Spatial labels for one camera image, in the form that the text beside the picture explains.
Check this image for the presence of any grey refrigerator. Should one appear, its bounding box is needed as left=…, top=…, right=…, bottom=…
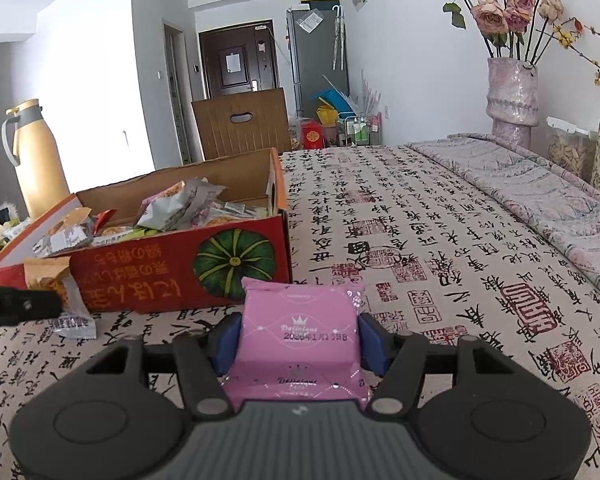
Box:
left=285, top=5, right=350, bottom=112

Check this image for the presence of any clear folded umbrella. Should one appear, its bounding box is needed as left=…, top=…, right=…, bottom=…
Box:
left=331, top=4, right=347, bottom=72

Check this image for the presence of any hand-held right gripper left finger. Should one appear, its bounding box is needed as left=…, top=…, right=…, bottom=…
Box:
left=85, top=315, right=243, bottom=422

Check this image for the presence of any brown chair back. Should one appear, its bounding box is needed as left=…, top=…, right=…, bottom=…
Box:
left=191, top=87, right=294, bottom=164

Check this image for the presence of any dark brown entrance door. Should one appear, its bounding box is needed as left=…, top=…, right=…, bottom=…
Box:
left=198, top=19, right=281, bottom=101

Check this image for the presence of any beige thermos jug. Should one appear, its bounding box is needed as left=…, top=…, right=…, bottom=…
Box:
left=0, top=98, right=72, bottom=219

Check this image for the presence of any white orange snack packet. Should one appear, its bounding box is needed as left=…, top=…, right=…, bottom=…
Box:
left=134, top=177, right=227, bottom=232

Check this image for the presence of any pink textured vase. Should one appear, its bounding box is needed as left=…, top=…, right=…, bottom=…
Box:
left=485, top=57, right=540, bottom=151

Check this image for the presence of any white blue snack packet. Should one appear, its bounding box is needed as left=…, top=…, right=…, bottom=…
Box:
left=32, top=224, right=94, bottom=257

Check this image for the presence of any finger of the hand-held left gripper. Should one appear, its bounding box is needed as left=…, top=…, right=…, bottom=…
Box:
left=0, top=287, right=63, bottom=327

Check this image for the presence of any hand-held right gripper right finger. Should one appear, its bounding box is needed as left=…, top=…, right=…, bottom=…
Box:
left=357, top=312, right=516, bottom=421

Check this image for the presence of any red snack packet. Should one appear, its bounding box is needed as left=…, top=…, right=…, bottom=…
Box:
left=92, top=208, right=117, bottom=234

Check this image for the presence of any blue plastic dustpan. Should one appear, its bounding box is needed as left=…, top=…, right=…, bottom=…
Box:
left=317, top=75, right=354, bottom=112

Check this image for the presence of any grey interior door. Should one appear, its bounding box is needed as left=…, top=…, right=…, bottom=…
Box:
left=163, top=22, right=192, bottom=167

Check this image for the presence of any clear plastic document bag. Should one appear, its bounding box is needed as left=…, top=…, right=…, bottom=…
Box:
left=294, top=9, right=324, bottom=34

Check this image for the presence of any pink snack packet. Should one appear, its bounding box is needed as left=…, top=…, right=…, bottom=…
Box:
left=219, top=277, right=372, bottom=409

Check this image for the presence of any wire rack with bottles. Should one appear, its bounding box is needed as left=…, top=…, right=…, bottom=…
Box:
left=337, top=114, right=384, bottom=148

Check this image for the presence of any brown cracker snack packet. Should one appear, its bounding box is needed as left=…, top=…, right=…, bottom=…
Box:
left=23, top=255, right=97, bottom=340

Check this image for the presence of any glass jar of nuts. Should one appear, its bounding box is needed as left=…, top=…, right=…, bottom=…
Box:
left=547, top=116, right=599, bottom=184

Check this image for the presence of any red pumpkin print cardboard box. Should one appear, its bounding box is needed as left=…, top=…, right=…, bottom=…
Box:
left=0, top=147, right=294, bottom=314

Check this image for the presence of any dried pink rose bouquet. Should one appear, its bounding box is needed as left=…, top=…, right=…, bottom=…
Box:
left=419, top=0, right=584, bottom=64

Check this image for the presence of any red gift box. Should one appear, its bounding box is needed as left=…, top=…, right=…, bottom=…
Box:
left=301, top=119, right=327, bottom=151

